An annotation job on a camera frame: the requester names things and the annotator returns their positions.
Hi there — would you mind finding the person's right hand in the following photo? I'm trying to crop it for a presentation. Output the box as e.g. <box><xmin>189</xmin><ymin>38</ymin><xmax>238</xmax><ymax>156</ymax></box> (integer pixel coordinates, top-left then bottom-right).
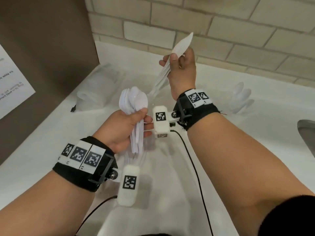
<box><xmin>158</xmin><ymin>47</ymin><xmax>197</xmax><ymax>101</ymax></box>

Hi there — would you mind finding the person's left hand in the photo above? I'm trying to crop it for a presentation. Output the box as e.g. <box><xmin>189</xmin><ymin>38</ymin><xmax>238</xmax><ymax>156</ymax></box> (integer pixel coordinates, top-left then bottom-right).
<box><xmin>92</xmin><ymin>107</ymin><xmax>154</xmax><ymax>155</ymax></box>

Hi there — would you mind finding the white plastic knife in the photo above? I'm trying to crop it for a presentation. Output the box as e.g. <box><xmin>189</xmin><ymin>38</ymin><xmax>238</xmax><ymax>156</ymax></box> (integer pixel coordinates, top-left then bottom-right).
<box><xmin>147</xmin><ymin>32</ymin><xmax>194</xmax><ymax>100</ymax></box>

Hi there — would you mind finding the bunch of white plastic spoons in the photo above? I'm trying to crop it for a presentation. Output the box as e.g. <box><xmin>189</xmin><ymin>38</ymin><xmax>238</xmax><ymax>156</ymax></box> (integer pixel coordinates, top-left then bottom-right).
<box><xmin>227</xmin><ymin>82</ymin><xmax>255</xmax><ymax>115</ymax></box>

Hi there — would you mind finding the person's left forearm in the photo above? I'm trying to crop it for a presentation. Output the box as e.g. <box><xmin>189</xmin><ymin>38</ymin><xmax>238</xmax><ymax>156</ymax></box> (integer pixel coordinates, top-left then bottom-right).
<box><xmin>0</xmin><ymin>169</ymin><xmax>96</xmax><ymax>236</ymax></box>

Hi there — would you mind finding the person's right forearm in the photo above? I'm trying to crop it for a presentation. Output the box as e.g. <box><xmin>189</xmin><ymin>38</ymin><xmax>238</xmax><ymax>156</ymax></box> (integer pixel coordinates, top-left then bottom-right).
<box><xmin>187</xmin><ymin>113</ymin><xmax>315</xmax><ymax>236</ymax></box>

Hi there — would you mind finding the sleeve of stacked clear cups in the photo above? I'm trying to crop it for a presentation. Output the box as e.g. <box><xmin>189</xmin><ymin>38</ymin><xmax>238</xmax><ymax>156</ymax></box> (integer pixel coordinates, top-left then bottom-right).
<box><xmin>76</xmin><ymin>64</ymin><xmax>123</xmax><ymax>111</ymax></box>

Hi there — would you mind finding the person's black shirt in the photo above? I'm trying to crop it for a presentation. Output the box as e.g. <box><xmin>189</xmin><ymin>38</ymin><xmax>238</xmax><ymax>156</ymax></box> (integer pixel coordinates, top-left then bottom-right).
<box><xmin>137</xmin><ymin>195</ymin><xmax>315</xmax><ymax>236</ymax></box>

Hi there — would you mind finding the white paper notice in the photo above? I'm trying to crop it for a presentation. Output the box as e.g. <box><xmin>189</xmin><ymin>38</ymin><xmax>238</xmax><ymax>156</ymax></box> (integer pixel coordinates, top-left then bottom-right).
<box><xmin>0</xmin><ymin>44</ymin><xmax>36</xmax><ymax>120</ymax></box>

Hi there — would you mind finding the stainless steel sink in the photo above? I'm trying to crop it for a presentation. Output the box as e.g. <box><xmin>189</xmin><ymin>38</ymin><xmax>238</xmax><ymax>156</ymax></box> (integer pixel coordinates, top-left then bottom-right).
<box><xmin>297</xmin><ymin>119</ymin><xmax>315</xmax><ymax>158</ymax></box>

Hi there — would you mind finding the black right wrist strap with markers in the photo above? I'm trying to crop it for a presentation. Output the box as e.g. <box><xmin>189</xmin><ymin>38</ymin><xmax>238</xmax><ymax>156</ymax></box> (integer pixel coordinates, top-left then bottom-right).
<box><xmin>172</xmin><ymin>88</ymin><xmax>221</xmax><ymax>132</ymax></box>

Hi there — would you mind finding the black wrist strap with markers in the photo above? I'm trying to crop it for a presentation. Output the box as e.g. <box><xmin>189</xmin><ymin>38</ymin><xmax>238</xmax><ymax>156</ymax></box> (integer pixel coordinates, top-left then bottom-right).
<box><xmin>53</xmin><ymin>136</ymin><xmax>118</xmax><ymax>193</ymax></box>
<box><xmin>172</xmin><ymin>88</ymin><xmax>221</xmax><ymax>132</ymax></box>

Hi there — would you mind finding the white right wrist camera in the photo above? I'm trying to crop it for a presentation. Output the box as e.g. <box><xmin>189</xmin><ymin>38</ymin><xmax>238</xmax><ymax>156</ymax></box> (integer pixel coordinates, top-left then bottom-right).
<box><xmin>152</xmin><ymin>105</ymin><xmax>173</xmax><ymax>138</ymax></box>

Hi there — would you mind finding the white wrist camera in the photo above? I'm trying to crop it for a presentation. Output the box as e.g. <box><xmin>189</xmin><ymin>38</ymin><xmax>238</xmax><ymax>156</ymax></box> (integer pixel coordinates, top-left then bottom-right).
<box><xmin>117</xmin><ymin>164</ymin><xmax>141</xmax><ymax>207</ymax></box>
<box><xmin>152</xmin><ymin>105</ymin><xmax>173</xmax><ymax>138</ymax></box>

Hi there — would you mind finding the black right camera cable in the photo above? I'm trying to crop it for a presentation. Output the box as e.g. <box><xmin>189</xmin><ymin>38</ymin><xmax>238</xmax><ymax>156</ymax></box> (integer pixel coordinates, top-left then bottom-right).
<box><xmin>170</xmin><ymin>129</ymin><xmax>215</xmax><ymax>236</ymax></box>

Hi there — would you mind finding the black camera cable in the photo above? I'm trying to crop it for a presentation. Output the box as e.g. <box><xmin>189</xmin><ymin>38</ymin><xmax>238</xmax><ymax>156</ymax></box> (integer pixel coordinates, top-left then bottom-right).
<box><xmin>75</xmin><ymin>195</ymin><xmax>118</xmax><ymax>236</ymax></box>
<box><xmin>170</xmin><ymin>129</ymin><xmax>215</xmax><ymax>236</ymax></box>

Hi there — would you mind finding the black left wrist strap with markers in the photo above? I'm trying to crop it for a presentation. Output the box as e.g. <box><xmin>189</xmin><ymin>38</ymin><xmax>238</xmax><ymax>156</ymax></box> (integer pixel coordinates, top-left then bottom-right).
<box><xmin>53</xmin><ymin>136</ymin><xmax>118</xmax><ymax>193</ymax></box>

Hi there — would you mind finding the black left camera cable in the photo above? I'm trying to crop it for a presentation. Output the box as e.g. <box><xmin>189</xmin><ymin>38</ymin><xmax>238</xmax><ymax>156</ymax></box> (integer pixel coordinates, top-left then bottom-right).
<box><xmin>75</xmin><ymin>195</ymin><xmax>118</xmax><ymax>236</ymax></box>

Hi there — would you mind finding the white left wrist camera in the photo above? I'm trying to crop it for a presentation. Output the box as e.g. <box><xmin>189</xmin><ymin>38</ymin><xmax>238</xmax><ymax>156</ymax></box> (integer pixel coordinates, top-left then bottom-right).
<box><xmin>117</xmin><ymin>164</ymin><xmax>141</xmax><ymax>207</ymax></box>

